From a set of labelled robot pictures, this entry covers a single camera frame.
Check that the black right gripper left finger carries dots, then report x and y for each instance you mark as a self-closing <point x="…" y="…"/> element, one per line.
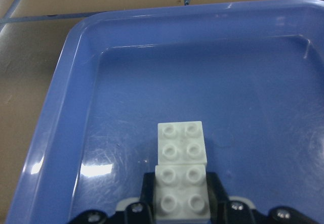
<point x="147" y="197"/>

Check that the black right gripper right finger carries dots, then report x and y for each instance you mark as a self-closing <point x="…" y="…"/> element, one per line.
<point x="218" y="198"/>

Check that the white building block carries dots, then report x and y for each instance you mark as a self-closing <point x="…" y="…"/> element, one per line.
<point x="181" y="194"/>
<point x="181" y="143"/>

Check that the blue plastic tray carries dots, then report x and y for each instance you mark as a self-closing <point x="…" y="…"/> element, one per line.
<point x="251" y="72"/>

